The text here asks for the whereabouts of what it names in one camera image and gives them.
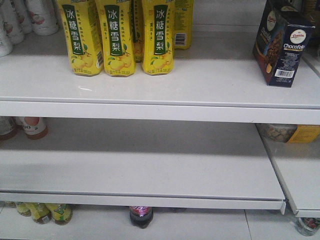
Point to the blue chocolate cookie box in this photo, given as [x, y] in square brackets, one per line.
[281, 39]

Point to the adjacent white shelf unit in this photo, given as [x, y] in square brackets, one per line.
[297, 167]

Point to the clear bottle bottom right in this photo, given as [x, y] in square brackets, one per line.
[307, 226]

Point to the white snack shelf unit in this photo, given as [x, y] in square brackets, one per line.
[186, 139]

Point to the brown drink bottle left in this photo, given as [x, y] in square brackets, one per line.
[8, 128]

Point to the dark cola bottle top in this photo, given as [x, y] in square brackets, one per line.
[141, 216]

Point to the white lychee drink bottle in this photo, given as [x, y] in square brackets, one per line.
[43, 19]

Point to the yellow pear drink bottle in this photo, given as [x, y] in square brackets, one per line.
[82, 34]

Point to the white cap bottle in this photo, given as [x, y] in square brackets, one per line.
[35, 128]

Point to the green lid jar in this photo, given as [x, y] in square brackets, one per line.
[22, 209]
[39, 212]
[61, 213]

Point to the rear yellow pear bottle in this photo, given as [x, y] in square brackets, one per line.
[183, 22]

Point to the middle rear yellow bottle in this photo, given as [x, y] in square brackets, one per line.
[137, 29]

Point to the clear plastic cookie tub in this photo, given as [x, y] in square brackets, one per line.
[289, 133]

